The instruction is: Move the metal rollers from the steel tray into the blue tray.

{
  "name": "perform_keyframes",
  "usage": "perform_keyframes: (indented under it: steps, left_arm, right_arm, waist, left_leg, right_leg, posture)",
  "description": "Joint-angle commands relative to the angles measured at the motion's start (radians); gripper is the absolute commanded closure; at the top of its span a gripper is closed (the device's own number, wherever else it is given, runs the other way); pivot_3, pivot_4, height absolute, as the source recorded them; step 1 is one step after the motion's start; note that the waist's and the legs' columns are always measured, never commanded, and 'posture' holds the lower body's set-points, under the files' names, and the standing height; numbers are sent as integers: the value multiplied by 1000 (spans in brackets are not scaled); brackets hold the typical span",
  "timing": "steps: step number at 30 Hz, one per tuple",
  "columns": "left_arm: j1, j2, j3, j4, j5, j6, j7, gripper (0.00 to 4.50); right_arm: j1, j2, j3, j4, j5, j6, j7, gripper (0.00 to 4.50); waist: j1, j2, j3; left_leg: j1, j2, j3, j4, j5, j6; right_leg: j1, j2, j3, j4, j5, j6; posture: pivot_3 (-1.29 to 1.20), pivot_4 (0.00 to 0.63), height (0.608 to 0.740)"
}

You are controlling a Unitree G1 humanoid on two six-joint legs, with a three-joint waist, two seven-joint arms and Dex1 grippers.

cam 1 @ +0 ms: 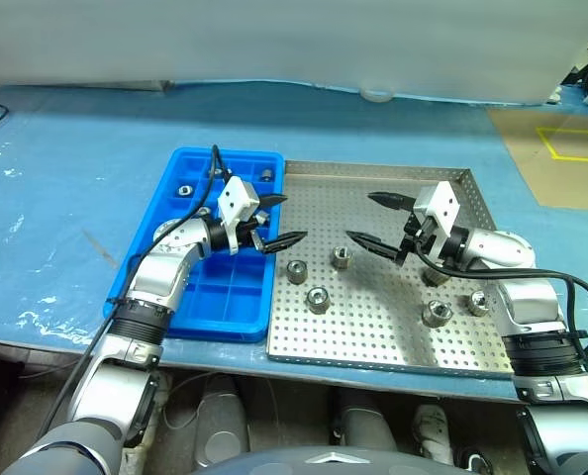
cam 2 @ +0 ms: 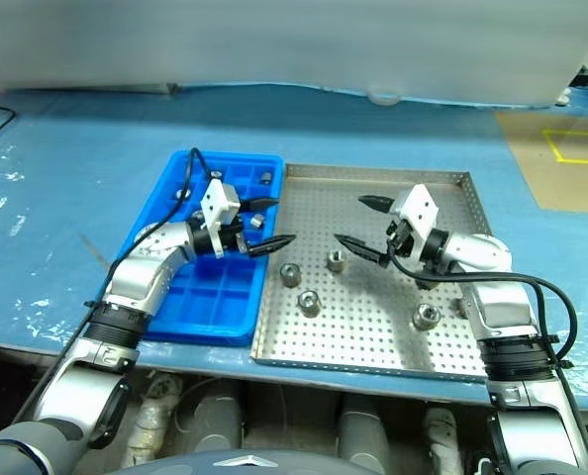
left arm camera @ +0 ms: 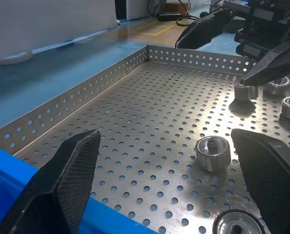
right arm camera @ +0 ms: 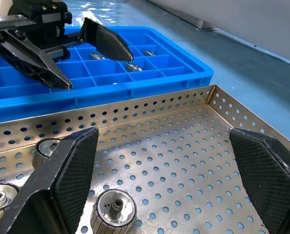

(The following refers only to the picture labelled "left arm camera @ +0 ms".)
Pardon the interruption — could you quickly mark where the black power adapter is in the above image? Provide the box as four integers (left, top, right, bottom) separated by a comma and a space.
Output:
157, 11, 183, 21

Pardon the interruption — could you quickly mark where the black floor cable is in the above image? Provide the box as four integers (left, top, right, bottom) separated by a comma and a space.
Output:
175, 14, 202, 27

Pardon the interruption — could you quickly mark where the white round base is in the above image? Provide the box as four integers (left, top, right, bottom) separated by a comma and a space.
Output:
0, 51, 35, 65

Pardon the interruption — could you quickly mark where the perforated metal tray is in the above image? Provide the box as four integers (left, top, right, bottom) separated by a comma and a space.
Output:
0, 44, 290, 234

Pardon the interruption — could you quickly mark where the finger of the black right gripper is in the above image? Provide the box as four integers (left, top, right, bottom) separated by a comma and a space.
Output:
241, 38, 290, 86
175, 8, 235, 50

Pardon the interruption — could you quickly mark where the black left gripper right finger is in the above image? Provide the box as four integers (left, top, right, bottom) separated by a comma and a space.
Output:
230, 128, 290, 234

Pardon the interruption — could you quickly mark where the white backdrop panel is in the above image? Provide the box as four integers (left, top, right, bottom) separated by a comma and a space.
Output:
0, 0, 119, 65

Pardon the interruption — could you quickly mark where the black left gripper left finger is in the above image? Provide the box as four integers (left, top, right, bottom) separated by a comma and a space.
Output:
0, 129, 102, 234

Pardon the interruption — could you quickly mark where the blue compartment tray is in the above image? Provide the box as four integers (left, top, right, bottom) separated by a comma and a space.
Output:
0, 142, 160, 234

